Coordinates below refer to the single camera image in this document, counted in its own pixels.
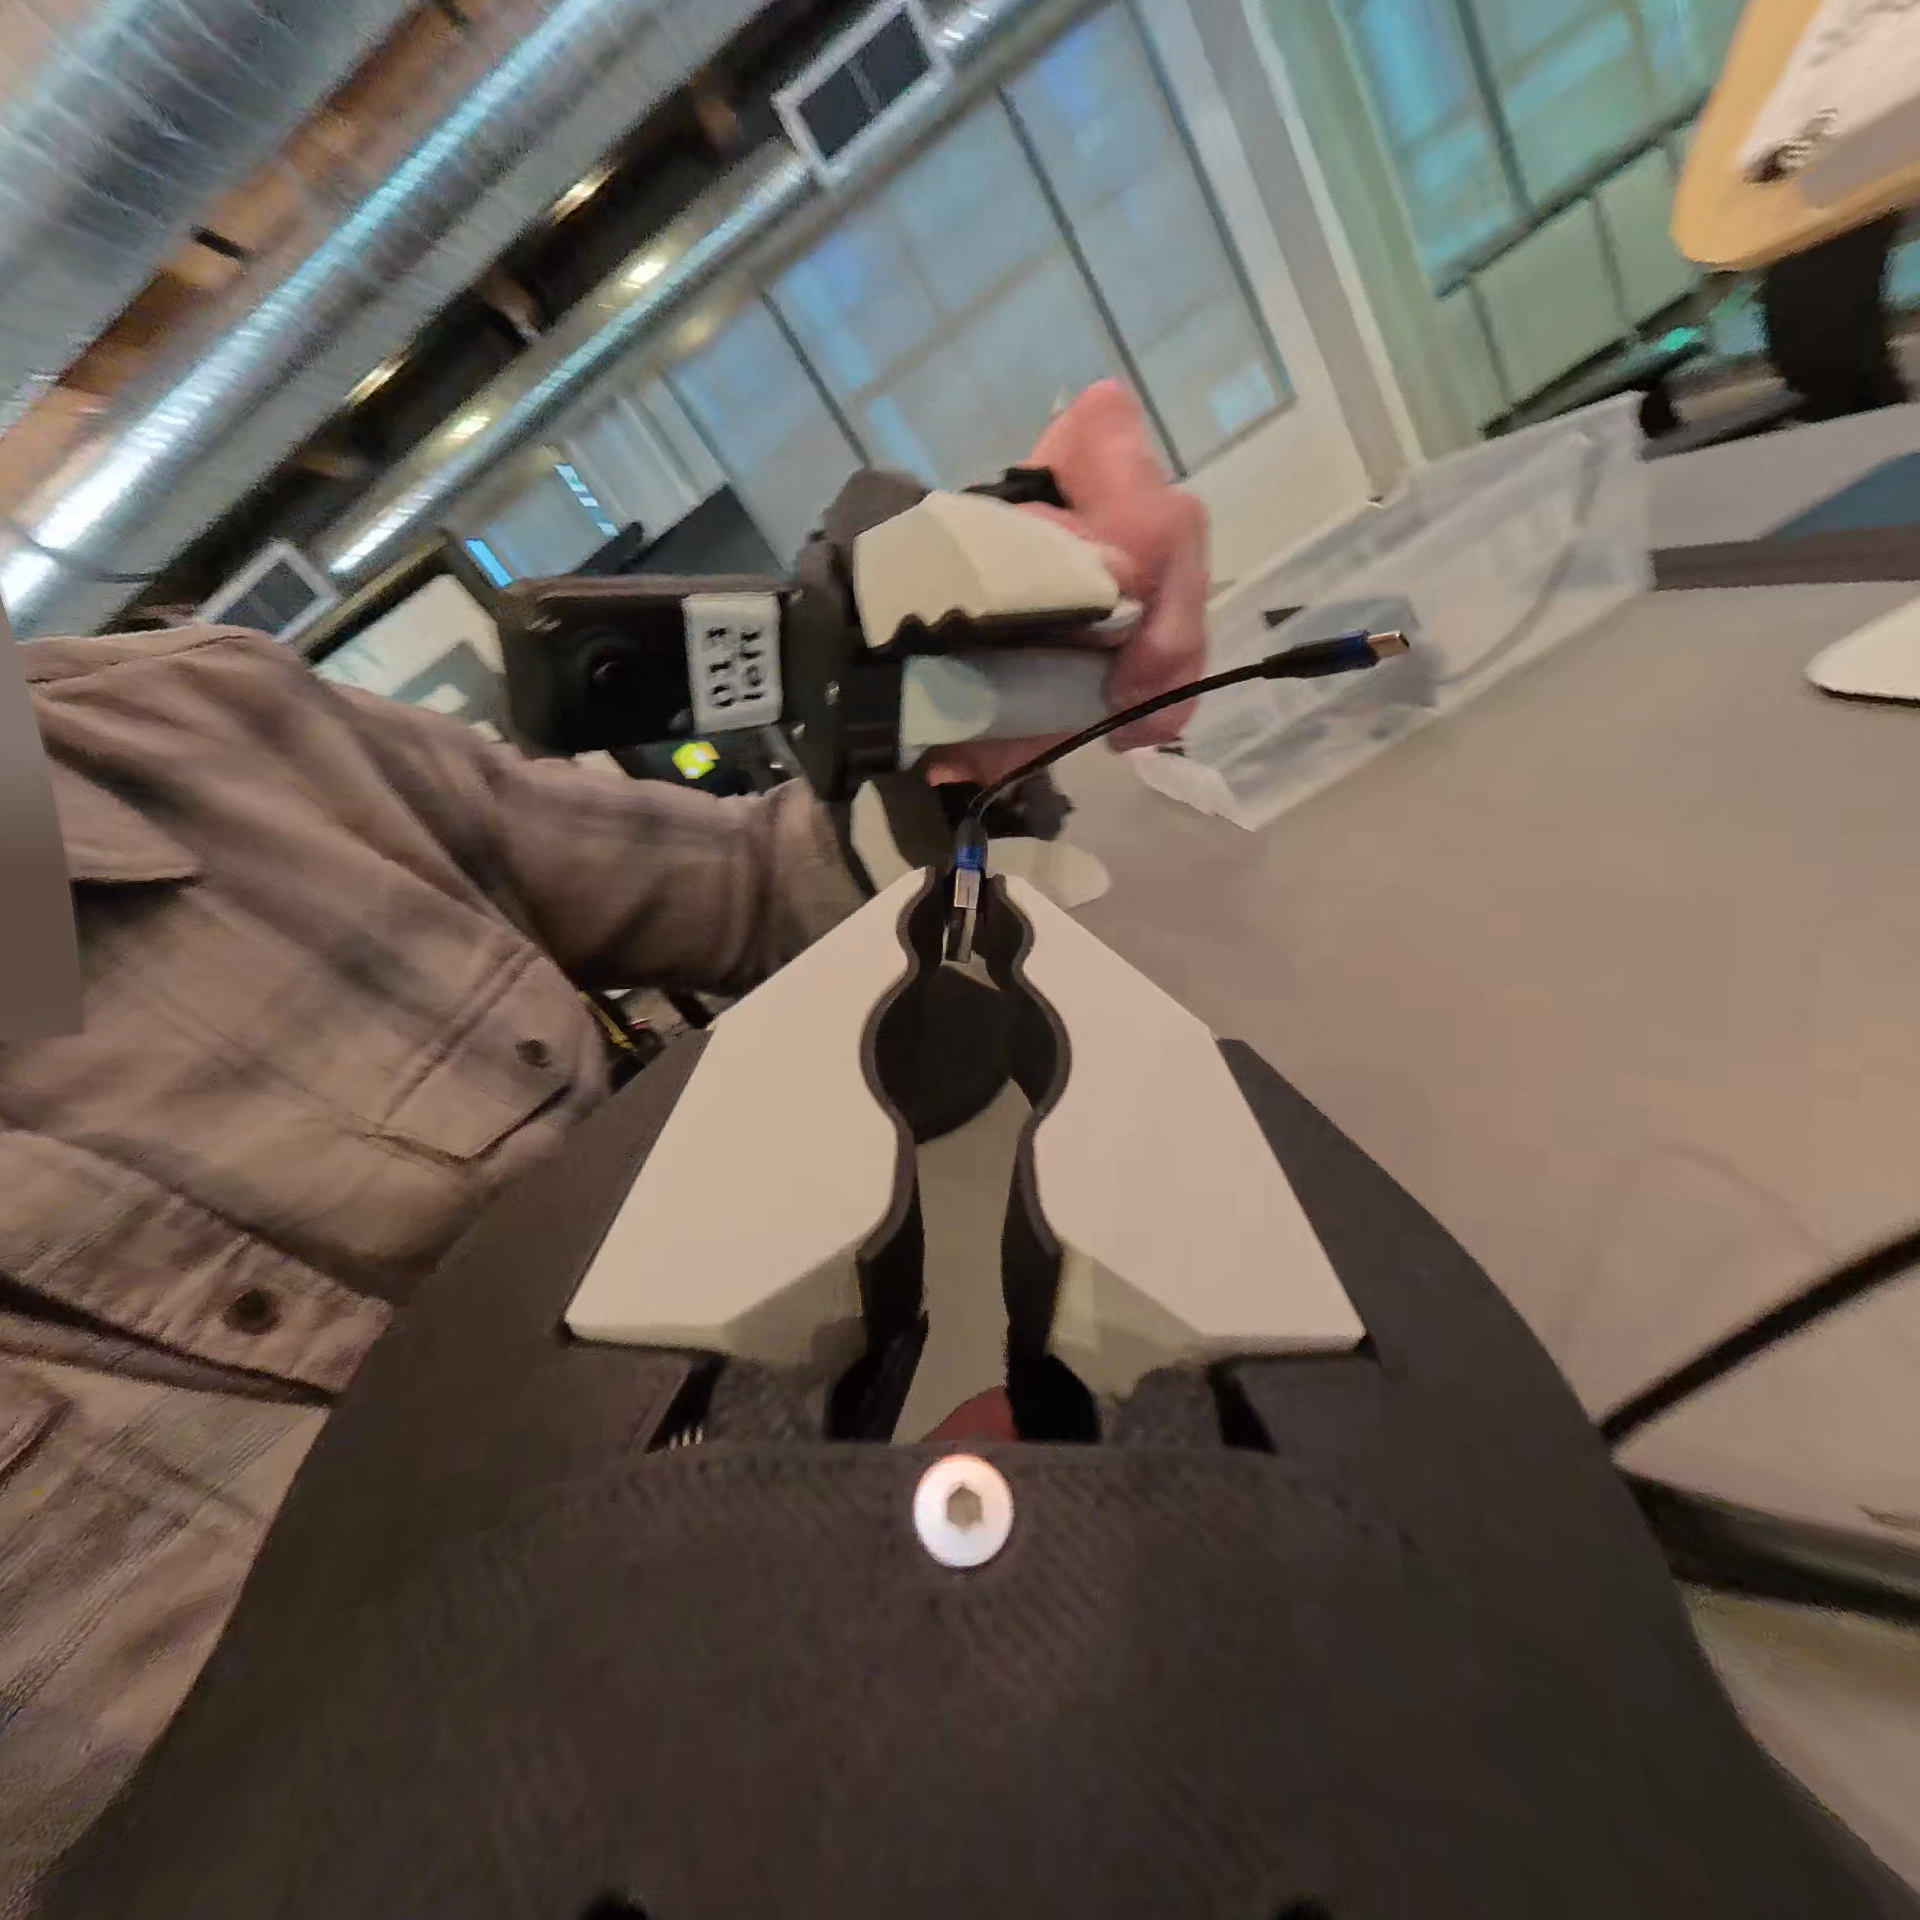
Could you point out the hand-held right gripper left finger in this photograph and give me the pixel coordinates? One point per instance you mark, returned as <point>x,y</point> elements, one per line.
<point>736,1202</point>

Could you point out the clear plastic bin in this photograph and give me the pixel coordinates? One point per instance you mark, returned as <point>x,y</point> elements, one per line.
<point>1441,586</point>

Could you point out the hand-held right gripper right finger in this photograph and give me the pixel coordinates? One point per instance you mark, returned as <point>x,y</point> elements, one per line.
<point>1200,1202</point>

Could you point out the person's left forearm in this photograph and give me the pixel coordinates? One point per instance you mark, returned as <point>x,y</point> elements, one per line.
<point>662,856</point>

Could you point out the person's left hand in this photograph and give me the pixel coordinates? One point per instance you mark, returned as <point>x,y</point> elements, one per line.
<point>1155,573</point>

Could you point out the instruction sheet on stand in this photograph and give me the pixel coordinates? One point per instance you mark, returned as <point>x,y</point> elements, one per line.
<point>1756,182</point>

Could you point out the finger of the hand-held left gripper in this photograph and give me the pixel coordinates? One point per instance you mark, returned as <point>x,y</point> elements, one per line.
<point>900,835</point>
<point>1064,875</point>

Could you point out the white stand base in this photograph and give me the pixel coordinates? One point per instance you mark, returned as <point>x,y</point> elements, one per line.
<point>1885,656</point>

